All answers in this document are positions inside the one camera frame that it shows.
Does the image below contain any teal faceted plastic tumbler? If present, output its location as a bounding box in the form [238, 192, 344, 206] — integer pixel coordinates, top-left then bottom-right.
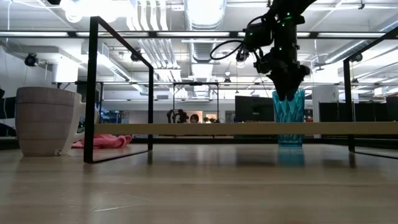
[272, 88, 306, 147]

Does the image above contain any background black rig frame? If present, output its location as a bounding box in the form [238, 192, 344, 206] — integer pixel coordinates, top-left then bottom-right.
[172, 81, 220, 124]

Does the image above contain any light wooden shelf board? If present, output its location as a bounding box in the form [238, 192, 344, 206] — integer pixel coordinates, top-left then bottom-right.
[94, 121, 398, 136]

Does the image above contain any black metal shelf frame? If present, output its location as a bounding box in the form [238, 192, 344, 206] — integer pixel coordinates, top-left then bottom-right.
[83, 16, 398, 164]

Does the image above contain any ribbed purple mug white handle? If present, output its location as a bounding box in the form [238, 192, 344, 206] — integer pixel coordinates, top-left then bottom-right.
[15, 86, 100, 157]

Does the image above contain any black overhead frame beam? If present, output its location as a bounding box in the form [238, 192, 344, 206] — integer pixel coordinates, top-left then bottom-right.
[0, 30, 398, 39]

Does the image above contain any black table edge frame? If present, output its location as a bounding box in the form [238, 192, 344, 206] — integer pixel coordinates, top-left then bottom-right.
[0, 136, 398, 150]

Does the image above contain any silver ceiling ventilation duct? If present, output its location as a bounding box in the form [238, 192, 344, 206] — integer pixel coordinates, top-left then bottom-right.
[183, 0, 228, 63]

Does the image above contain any black looped cable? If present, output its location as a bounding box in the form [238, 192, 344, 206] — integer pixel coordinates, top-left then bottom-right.
[210, 39, 247, 62]

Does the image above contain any pink cloth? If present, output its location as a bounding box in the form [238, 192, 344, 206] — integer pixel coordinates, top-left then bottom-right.
[71, 134, 134, 149]

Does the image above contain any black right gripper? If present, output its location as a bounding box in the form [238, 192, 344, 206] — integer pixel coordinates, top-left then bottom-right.
[253, 46, 312, 102]

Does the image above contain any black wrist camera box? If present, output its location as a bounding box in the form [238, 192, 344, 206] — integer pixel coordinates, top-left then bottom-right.
[244, 21, 275, 52]

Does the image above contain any dark computer monitor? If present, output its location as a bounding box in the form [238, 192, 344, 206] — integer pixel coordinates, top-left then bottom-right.
[234, 95, 275, 123]

